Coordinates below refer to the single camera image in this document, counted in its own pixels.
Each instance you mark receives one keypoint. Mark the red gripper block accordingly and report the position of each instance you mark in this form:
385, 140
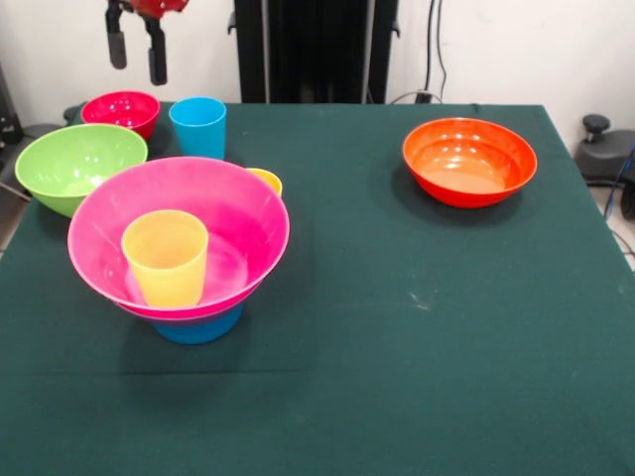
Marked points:
159, 6

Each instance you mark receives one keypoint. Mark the blue cup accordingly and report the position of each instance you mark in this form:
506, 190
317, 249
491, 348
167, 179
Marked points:
198, 134

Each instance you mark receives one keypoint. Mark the large green bowl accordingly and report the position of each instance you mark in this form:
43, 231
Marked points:
64, 168

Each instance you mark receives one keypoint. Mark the orange-yellow cup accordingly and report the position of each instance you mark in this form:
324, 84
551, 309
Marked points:
270, 179

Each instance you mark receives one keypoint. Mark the large pink bowl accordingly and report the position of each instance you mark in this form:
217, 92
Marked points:
248, 218

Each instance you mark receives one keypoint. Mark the pale yellow translucent cup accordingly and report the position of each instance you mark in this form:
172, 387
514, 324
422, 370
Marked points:
168, 277

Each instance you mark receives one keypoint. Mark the small pink-red bowl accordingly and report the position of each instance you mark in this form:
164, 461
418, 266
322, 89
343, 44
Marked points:
119, 111

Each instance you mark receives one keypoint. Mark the black grey floor stand base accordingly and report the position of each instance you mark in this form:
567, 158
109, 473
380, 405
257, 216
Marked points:
605, 154
37, 128

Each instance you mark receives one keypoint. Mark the blue bowl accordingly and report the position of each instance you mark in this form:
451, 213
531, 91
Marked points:
198, 332

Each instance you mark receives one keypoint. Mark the orange bowl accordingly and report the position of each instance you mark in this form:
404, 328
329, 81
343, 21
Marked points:
466, 168

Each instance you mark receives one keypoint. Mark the dark green table cloth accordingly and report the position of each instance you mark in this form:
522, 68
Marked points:
317, 406

